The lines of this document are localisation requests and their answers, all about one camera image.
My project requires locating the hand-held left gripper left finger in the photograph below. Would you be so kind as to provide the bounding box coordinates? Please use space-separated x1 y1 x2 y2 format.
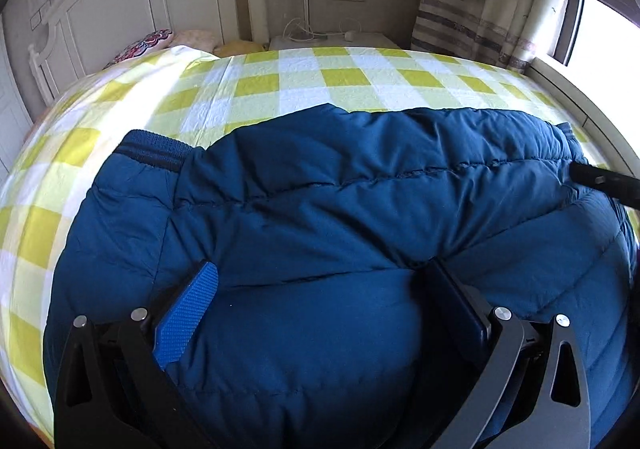
52 260 221 449

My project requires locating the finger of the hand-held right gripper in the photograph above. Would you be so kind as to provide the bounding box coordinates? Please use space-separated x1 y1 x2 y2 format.
570 161 640 210

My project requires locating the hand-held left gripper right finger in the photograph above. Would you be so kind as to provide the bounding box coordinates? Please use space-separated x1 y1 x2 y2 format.
420 260 591 449

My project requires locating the blue puffer jacket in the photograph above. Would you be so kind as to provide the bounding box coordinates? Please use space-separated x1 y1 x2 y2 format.
42 104 640 449

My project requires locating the white window ledge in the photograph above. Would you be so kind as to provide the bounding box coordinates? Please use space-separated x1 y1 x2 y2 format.
522 56 640 180

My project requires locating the window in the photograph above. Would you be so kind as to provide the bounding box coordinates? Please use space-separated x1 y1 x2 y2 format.
552 0 640 80

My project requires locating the bed with yellow checked sheet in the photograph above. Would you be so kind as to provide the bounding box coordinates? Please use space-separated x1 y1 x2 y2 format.
0 46 640 435

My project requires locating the yellow pillow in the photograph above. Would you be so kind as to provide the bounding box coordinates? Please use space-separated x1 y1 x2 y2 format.
212 40 266 58

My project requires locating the white nightstand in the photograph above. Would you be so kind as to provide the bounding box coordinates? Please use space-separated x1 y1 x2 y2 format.
267 31 403 52

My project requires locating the floral print pillow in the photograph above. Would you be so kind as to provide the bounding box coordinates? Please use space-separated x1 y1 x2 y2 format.
102 29 176 70

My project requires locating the white wardrobe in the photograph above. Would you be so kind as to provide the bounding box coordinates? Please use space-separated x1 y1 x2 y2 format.
0 14 33 150

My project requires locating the white wooden headboard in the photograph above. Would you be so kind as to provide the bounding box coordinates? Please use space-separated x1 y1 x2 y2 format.
27 0 271 104

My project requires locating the white cable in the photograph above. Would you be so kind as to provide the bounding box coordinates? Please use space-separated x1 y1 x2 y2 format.
282 18 363 40

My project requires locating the wall switch panel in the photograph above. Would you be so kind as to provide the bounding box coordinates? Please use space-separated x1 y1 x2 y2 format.
27 0 51 32

